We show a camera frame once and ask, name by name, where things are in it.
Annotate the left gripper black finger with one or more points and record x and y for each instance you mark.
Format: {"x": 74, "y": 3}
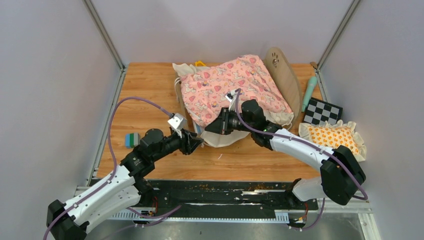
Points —
{"x": 189, "y": 136}
{"x": 189, "y": 145}

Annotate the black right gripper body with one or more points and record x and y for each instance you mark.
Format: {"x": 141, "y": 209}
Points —
{"x": 230, "y": 122}

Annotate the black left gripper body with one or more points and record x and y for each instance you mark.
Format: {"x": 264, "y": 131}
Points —
{"x": 172, "y": 143}

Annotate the pink unicorn drawstring bag blanket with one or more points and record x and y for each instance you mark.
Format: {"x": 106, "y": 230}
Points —
{"x": 205, "y": 90}

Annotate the wooden striped pet bed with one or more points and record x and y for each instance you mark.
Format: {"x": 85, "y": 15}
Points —
{"x": 283, "y": 73}

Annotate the orange duck print pillow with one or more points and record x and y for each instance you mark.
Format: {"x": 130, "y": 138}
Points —
{"x": 339, "y": 134}

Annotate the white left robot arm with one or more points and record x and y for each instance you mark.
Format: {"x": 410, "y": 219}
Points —
{"x": 124, "y": 187}

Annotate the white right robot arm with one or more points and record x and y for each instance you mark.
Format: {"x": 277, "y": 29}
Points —
{"x": 340, "y": 173}

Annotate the blue green grey block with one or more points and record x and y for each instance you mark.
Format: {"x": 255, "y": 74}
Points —
{"x": 132, "y": 140}

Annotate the yellow triangle toy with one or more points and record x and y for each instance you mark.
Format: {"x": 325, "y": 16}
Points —
{"x": 199, "y": 63}

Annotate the black and silver chessboard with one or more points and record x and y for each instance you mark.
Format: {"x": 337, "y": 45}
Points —
{"x": 319, "y": 112}

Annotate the mint green massager wand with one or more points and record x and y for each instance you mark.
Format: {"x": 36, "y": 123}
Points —
{"x": 311, "y": 84}

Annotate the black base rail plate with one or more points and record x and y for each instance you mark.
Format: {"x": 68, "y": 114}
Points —
{"x": 221, "y": 200}

